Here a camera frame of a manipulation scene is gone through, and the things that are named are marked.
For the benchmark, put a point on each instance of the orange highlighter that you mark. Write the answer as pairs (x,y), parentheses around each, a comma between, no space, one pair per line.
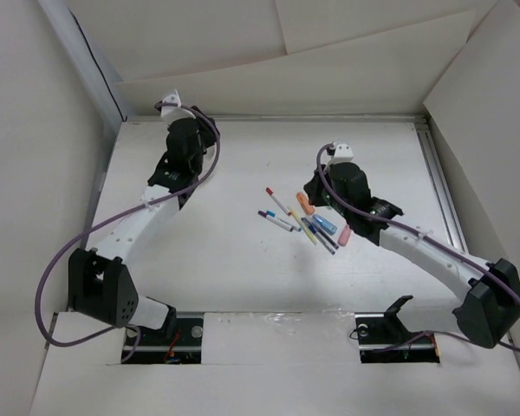
(303,201)

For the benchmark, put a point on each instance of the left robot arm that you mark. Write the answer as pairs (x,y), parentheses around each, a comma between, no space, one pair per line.
(100,284)

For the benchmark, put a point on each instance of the dark purple pen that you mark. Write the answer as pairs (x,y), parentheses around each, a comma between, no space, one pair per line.
(318,236)

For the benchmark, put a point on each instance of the purple capped white marker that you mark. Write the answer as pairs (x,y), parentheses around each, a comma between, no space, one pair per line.
(270,218)

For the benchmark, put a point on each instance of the pink highlighter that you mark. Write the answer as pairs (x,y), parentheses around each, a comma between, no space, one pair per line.
(344,236)

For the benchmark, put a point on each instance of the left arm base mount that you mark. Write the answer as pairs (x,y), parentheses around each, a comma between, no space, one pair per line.
(183,348)

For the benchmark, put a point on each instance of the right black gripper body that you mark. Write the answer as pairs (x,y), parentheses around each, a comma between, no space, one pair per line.
(344,213)

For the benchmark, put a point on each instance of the dark blue pen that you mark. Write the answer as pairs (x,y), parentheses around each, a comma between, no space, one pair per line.
(324,234)

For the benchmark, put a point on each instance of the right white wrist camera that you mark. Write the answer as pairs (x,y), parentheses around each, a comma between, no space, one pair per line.
(339,152)

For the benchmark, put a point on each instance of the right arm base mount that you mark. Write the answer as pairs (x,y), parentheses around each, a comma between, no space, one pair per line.
(383,339)

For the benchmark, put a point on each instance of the right aluminium rail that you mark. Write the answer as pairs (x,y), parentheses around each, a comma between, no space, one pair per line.
(453,230)

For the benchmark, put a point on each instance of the blue capped white marker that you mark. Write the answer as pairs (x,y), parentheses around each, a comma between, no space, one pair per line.
(288,224)

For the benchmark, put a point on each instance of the yellow pen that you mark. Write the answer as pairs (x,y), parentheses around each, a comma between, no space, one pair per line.
(302,225)

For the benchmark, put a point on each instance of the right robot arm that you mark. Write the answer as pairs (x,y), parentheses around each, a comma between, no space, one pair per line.
(488,293)

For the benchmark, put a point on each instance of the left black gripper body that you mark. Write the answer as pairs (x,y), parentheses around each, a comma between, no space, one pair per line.
(199,157)

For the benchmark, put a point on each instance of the red capped white marker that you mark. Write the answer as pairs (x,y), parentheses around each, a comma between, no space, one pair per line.
(278,202)

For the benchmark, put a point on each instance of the blue highlighter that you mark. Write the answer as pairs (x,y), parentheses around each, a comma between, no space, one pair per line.
(326,225)

